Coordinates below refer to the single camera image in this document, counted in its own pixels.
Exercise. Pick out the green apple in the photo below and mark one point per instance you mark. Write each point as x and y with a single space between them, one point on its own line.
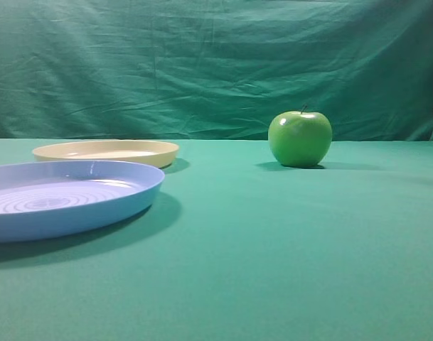
299 139

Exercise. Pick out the green backdrop cloth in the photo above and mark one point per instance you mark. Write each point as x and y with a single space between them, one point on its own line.
214 69

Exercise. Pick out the yellow plate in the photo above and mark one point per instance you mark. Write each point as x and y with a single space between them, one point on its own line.
154 153

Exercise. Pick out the blue plate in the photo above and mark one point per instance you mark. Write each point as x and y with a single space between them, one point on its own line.
49 199

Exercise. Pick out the green tablecloth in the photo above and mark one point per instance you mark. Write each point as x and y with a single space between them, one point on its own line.
237 247

